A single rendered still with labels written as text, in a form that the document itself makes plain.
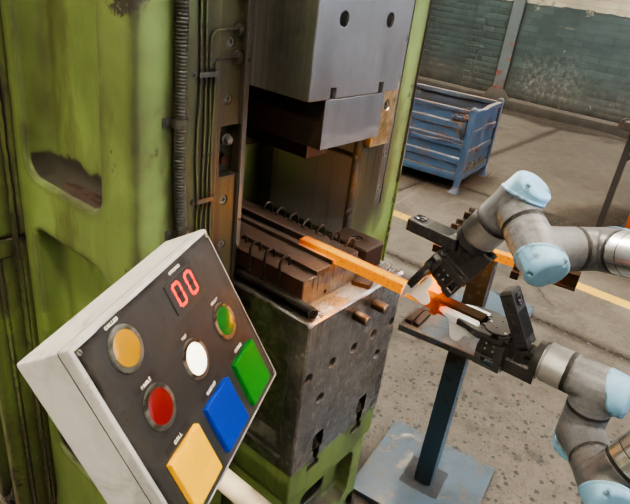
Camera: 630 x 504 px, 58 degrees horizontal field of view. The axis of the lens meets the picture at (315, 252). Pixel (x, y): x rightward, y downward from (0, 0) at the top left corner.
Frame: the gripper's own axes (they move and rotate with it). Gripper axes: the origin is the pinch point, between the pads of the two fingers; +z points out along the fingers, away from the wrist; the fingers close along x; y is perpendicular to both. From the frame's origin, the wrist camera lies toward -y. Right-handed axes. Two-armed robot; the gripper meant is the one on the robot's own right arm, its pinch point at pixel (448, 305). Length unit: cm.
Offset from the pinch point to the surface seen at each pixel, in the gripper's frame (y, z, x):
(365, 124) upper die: -30.1, 27.3, 2.3
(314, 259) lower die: 1.2, 31.8, -3.9
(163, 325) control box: -15, 14, -59
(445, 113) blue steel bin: 39, 171, 341
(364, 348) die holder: 26.7, 21.9, 8.3
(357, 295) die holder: 8.8, 22.6, 1.9
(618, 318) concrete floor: 102, -10, 235
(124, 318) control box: -19, 14, -64
